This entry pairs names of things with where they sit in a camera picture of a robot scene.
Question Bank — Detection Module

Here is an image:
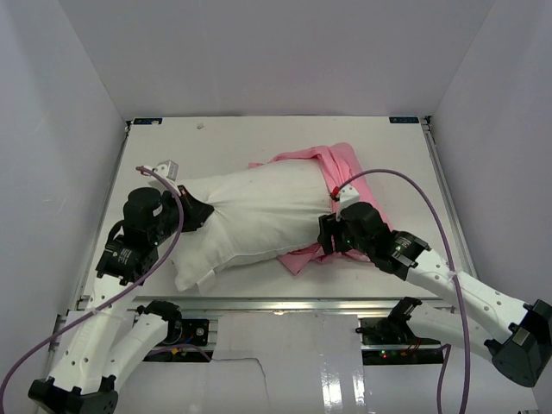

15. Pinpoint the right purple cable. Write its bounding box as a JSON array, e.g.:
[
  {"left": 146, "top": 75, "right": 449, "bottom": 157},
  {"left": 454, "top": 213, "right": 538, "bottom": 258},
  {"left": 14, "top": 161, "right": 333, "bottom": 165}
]
[{"left": 336, "top": 168, "right": 472, "bottom": 414}]

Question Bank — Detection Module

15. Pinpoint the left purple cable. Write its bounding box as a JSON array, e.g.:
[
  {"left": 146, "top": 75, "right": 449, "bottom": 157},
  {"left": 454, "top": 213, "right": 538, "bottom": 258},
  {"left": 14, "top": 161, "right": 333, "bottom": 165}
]
[{"left": 0, "top": 166, "right": 187, "bottom": 405}]

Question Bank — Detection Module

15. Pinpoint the pink floral pillowcase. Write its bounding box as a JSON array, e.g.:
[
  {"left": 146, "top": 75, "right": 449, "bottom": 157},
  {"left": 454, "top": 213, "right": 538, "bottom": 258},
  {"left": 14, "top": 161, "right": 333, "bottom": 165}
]
[{"left": 267, "top": 142, "right": 369, "bottom": 275}]

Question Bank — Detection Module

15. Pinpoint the left blue table label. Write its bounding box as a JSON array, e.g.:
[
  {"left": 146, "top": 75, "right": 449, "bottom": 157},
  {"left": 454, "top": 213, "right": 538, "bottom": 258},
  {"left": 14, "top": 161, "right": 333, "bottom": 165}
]
[{"left": 132, "top": 117, "right": 163, "bottom": 126}]

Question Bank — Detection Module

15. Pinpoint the right blue table label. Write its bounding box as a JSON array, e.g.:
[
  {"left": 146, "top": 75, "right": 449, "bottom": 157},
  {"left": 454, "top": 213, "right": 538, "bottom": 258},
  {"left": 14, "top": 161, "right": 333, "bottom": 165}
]
[{"left": 389, "top": 116, "right": 419, "bottom": 124}]

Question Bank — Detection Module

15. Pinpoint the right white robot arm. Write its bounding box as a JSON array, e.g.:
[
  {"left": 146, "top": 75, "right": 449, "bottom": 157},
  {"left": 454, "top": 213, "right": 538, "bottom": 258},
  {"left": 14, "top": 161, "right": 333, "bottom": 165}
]
[{"left": 318, "top": 202, "right": 551, "bottom": 388}]

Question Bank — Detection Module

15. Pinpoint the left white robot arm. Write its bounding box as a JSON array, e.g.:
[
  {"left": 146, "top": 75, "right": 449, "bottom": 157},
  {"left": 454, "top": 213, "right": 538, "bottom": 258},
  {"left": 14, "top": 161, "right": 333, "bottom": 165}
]
[{"left": 28, "top": 185, "right": 215, "bottom": 413}]

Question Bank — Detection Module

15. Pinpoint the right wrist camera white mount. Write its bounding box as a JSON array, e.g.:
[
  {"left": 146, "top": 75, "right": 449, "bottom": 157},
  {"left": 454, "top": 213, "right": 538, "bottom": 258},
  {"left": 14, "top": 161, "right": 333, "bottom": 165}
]
[{"left": 330, "top": 185, "right": 360, "bottom": 221}]

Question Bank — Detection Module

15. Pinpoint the blue table label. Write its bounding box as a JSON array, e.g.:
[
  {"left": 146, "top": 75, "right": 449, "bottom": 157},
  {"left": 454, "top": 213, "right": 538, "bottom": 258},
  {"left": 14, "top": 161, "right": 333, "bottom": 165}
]
[
  {"left": 389, "top": 116, "right": 419, "bottom": 124},
  {"left": 132, "top": 117, "right": 163, "bottom": 126}
]

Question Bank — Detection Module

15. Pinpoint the purple cable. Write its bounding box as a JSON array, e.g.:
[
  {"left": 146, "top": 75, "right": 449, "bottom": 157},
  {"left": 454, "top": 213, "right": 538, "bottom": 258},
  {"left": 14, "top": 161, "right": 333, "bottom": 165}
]
[
  {"left": 336, "top": 168, "right": 472, "bottom": 414},
  {"left": 0, "top": 166, "right": 187, "bottom": 405}
]

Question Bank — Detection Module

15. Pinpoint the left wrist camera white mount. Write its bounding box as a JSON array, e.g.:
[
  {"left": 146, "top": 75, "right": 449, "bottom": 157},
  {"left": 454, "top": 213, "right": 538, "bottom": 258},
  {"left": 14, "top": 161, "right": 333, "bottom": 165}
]
[{"left": 135, "top": 160, "right": 179, "bottom": 185}]

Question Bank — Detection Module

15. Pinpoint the aluminium table front rail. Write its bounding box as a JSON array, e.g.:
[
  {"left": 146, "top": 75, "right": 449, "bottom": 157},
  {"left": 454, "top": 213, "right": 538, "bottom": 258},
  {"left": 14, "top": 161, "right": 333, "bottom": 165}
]
[{"left": 77, "top": 297, "right": 432, "bottom": 315}]

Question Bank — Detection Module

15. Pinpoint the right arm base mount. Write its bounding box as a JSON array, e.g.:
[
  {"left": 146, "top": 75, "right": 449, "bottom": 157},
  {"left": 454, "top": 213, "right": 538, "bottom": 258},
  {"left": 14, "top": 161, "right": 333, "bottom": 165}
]
[{"left": 355, "top": 297, "right": 444, "bottom": 367}]

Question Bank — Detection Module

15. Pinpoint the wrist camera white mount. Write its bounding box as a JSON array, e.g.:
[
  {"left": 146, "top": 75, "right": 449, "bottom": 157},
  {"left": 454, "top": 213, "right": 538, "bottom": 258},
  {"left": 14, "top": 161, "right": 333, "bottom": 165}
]
[
  {"left": 330, "top": 185, "right": 360, "bottom": 221},
  {"left": 135, "top": 160, "right": 179, "bottom": 185}
]

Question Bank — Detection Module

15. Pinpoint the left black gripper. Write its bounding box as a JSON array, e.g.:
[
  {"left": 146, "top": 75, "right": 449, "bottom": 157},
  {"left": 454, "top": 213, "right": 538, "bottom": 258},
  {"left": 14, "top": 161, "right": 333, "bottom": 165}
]
[{"left": 149, "top": 184, "right": 214, "bottom": 244}]

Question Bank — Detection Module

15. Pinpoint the white pillow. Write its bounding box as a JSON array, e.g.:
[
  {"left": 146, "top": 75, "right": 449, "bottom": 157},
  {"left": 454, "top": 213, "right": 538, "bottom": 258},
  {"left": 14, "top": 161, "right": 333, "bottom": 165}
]
[{"left": 171, "top": 160, "right": 331, "bottom": 292}]

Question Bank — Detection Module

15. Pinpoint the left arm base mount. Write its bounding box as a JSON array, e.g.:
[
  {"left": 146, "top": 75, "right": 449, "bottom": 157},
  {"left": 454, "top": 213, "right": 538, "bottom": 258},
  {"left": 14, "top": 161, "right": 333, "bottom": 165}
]
[{"left": 137, "top": 300, "right": 212, "bottom": 362}]

